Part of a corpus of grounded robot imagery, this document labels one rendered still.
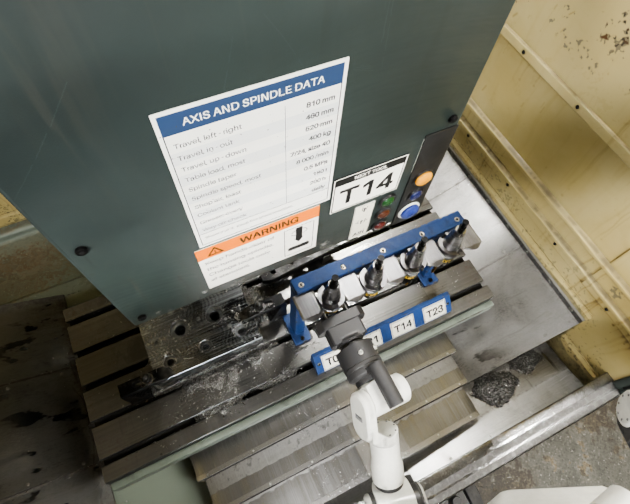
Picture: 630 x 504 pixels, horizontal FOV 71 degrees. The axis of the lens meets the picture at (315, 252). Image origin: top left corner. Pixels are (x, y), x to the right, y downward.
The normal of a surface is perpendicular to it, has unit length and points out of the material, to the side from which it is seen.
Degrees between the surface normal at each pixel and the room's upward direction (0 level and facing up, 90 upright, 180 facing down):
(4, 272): 0
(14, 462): 24
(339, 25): 90
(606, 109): 90
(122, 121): 90
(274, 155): 90
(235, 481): 7
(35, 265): 0
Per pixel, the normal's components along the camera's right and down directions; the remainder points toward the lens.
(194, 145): 0.43, 0.81
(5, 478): 0.40, -0.55
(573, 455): 0.05, -0.46
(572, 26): -0.90, 0.37
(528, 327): -0.33, -0.26
